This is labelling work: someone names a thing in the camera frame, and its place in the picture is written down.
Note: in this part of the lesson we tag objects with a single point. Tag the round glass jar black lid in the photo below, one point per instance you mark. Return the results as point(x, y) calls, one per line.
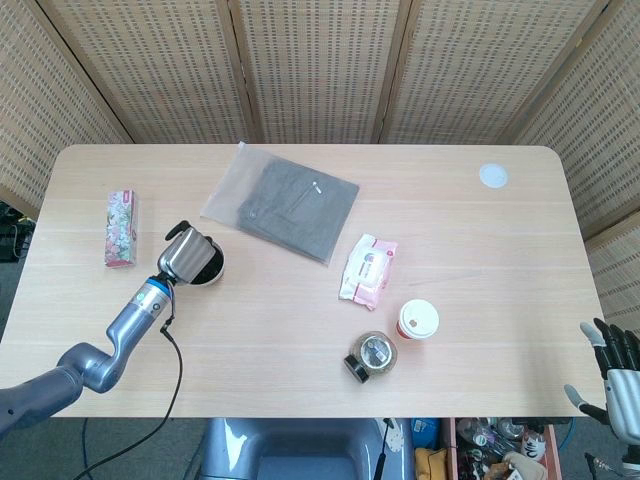
point(375, 352)

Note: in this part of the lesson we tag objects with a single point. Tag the pink white wet wipes pack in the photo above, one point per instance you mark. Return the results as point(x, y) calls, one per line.
point(367, 270)

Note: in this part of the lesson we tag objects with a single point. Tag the white perforated bracket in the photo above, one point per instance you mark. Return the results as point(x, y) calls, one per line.
point(395, 437)

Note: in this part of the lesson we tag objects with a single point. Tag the black equipment pile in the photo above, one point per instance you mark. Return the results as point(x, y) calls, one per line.
point(12, 235)

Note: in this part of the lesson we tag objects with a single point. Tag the cup of black coffee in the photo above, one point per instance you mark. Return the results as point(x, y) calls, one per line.
point(214, 267)

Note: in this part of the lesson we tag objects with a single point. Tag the yellow cloth bag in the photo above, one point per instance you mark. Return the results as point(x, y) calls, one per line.
point(431, 464)

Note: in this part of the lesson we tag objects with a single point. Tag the woven bamboo folding screen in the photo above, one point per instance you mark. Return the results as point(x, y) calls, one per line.
point(320, 65)

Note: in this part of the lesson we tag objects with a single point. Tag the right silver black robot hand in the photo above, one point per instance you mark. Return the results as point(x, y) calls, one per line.
point(622, 390)

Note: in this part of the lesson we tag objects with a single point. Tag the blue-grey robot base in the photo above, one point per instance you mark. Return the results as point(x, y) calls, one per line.
point(300, 450)

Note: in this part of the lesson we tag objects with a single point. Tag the blue box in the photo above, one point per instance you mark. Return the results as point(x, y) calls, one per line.
point(425, 431)

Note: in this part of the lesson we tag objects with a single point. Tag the red paper cup white lid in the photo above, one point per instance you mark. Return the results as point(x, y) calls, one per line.
point(419, 318)

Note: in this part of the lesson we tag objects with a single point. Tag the clear bag with grey garment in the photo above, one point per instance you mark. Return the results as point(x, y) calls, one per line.
point(292, 210)

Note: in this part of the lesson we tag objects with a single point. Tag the pink floral tissue box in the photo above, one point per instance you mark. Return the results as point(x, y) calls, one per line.
point(121, 230)

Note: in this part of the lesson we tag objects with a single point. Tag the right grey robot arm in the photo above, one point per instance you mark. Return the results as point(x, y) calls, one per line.
point(631, 457)

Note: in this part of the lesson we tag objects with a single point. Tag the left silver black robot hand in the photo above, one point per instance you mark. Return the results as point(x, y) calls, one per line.
point(185, 257)

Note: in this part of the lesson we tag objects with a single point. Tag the red crate of clutter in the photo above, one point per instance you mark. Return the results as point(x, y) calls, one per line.
point(500, 450)

